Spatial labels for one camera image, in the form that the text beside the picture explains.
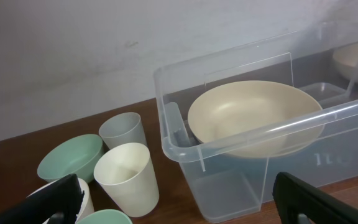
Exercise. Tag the cream cup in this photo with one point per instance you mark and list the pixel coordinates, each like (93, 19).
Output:
(126, 174)

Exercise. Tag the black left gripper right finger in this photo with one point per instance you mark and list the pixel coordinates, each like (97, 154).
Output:
(293, 196)

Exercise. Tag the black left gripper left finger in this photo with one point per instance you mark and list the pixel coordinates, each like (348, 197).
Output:
(25, 212)

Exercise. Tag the clear plastic storage container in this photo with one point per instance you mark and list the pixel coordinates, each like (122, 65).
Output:
(226, 187)

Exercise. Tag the green bowl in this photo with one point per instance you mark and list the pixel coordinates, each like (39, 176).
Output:
(77, 155)

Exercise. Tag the white bowl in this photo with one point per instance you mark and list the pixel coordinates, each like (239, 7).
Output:
(84, 199)

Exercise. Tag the green cup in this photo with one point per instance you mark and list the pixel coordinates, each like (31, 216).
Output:
(107, 216)

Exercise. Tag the grey cup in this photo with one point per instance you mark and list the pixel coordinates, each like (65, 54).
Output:
(121, 129)

